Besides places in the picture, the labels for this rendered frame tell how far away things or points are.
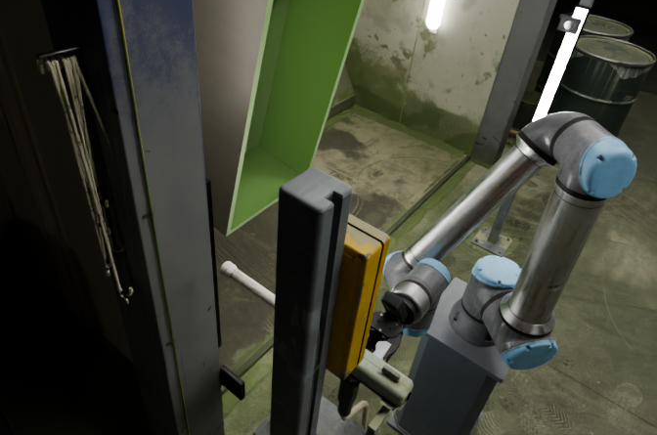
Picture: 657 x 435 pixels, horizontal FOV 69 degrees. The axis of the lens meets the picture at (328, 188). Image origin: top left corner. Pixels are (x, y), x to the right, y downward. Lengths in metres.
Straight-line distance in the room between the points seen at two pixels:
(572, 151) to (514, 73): 2.44
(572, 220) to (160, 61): 0.92
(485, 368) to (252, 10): 1.33
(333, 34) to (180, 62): 1.28
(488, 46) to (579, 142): 2.48
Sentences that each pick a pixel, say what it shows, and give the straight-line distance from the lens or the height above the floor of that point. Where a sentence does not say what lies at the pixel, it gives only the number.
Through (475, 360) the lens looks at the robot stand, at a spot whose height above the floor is 0.64.
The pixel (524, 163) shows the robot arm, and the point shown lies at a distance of 1.24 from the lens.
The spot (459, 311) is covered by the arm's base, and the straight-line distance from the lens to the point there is 1.71.
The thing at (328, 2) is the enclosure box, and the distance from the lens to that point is 2.14.
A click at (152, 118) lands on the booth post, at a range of 0.95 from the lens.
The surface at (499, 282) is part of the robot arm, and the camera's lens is 1.56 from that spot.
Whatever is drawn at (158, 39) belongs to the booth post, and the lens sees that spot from 0.91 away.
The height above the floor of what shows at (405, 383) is 1.14.
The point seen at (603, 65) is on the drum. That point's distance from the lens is 3.92.
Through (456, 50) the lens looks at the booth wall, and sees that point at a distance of 3.67.
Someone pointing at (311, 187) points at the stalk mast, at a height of 1.64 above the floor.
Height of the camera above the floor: 1.94
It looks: 36 degrees down
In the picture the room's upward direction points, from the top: 6 degrees clockwise
